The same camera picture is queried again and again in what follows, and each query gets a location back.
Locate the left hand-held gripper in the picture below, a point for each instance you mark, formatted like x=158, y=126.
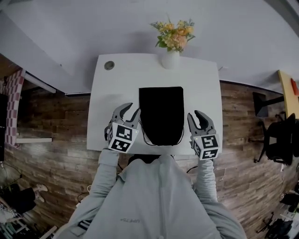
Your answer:
x=121, y=138

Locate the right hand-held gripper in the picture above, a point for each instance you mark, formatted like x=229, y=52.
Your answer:
x=206, y=147

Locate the person's left forearm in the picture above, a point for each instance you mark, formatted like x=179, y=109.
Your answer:
x=104, y=172

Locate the person's right forearm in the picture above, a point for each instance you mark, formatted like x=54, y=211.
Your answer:
x=206, y=179

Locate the person's black trousers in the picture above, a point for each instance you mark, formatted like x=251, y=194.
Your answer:
x=144, y=158

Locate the black desk base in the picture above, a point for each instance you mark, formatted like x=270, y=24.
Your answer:
x=259, y=105

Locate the white ribbed vase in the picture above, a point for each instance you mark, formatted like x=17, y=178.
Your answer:
x=170, y=60

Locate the person's grey jacket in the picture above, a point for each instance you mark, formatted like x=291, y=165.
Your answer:
x=151, y=200

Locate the yellow flower bouquet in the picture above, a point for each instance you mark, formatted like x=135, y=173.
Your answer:
x=174, y=36

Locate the yellow wooden desk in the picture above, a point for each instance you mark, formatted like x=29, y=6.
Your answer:
x=289, y=95

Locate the red object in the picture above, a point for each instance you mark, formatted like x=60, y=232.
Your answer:
x=295, y=86

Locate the pink checkered chair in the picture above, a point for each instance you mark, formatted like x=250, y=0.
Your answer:
x=14, y=100

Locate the small black office chair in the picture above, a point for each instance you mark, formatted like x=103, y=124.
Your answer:
x=280, y=224

